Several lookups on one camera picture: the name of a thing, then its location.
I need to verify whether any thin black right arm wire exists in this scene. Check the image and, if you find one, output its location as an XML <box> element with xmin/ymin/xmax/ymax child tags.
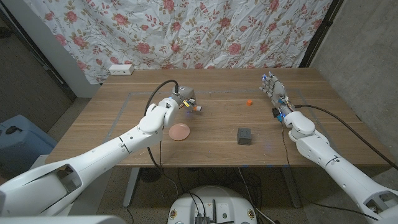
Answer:
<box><xmin>280</xmin><ymin>123</ymin><xmax>379</xmax><ymax>222</ymax></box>

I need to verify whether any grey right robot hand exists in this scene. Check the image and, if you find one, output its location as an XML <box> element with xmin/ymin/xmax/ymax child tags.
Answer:
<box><xmin>259</xmin><ymin>71</ymin><xmax>295</xmax><ymax>119</ymax></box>

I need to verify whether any white floor cable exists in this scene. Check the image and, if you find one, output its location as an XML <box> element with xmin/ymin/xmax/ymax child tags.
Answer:
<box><xmin>238</xmin><ymin>167</ymin><xmax>276</xmax><ymax>224</ymax></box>

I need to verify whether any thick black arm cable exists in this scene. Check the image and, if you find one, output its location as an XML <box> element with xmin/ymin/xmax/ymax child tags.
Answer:
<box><xmin>144</xmin><ymin>79</ymin><xmax>180</xmax><ymax>200</ymax></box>
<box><xmin>294</xmin><ymin>104</ymin><xmax>398</xmax><ymax>171</ymax></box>

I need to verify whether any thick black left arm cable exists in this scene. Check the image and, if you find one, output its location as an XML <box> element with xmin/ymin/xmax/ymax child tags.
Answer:
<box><xmin>144</xmin><ymin>79</ymin><xmax>180</xmax><ymax>200</ymax></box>

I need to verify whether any white power strip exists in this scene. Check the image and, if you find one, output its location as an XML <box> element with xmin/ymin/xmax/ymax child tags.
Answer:
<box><xmin>108</xmin><ymin>63</ymin><xmax>135</xmax><ymax>76</ymax></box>

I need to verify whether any dark grey block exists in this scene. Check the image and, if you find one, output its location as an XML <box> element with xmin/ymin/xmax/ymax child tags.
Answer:
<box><xmin>236</xmin><ymin>127</ymin><xmax>252</xmax><ymax>146</ymax></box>

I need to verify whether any pink round dish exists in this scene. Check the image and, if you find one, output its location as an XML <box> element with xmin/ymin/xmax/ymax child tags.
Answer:
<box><xmin>169</xmin><ymin>123</ymin><xmax>191</xmax><ymax>142</ymax></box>

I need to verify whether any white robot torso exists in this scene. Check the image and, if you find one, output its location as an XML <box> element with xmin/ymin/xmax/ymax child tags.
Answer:
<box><xmin>167</xmin><ymin>185</ymin><xmax>258</xmax><ymax>224</ymax></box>

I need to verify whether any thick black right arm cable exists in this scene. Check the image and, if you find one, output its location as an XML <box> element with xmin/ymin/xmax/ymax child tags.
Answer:
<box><xmin>294</xmin><ymin>104</ymin><xmax>398</xmax><ymax>171</ymax></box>

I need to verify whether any metal table leg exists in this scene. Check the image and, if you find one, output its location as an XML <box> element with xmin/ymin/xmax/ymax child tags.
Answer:
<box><xmin>123</xmin><ymin>167</ymin><xmax>141</xmax><ymax>208</ymax></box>
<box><xmin>281</xmin><ymin>166</ymin><xmax>302</xmax><ymax>208</ymax></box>

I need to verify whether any white leaning panel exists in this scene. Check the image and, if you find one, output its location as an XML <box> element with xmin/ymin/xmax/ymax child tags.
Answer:
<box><xmin>1</xmin><ymin>0</ymin><xmax>101</xmax><ymax>99</ymax></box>

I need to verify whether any white box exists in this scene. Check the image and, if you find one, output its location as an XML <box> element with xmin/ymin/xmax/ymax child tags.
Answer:
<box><xmin>30</xmin><ymin>154</ymin><xmax>52</xmax><ymax>175</ymax></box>

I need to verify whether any black slanted floor strip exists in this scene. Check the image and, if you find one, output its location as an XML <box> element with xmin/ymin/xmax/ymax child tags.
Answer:
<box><xmin>0</xmin><ymin>7</ymin><xmax>77</xmax><ymax>102</ymax></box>

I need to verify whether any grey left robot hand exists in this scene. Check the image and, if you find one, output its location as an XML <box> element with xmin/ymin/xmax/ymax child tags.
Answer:
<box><xmin>170</xmin><ymin>86</ymin><xmax>197</xmax><ymax>113</ymax></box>

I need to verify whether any black backdrop stand pole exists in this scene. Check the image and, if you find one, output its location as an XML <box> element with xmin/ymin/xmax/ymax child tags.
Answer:
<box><xmin>298</xmin><ymin>0</ymin><xmax>345</xmax><ymax>68</ymax></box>

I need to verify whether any floral backdrop cloth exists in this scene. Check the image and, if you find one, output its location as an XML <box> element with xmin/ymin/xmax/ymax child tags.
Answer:
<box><xmin>23</xmin><ymin>0</ymin><xmax>334</xmax><ymax>85</ymax></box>

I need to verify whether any blue plastic bin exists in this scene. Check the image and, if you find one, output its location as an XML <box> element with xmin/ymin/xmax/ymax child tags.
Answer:
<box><xmin>0</xmin><ymin>114</ymin><xmax>58</xmax><ymax>178</ymax></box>

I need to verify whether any black round disc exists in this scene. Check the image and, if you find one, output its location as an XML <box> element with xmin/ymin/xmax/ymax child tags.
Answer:
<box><xmin>138</xmin><ymin>167</ymin><xmax>165</xmax><ymax>184</ymax></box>

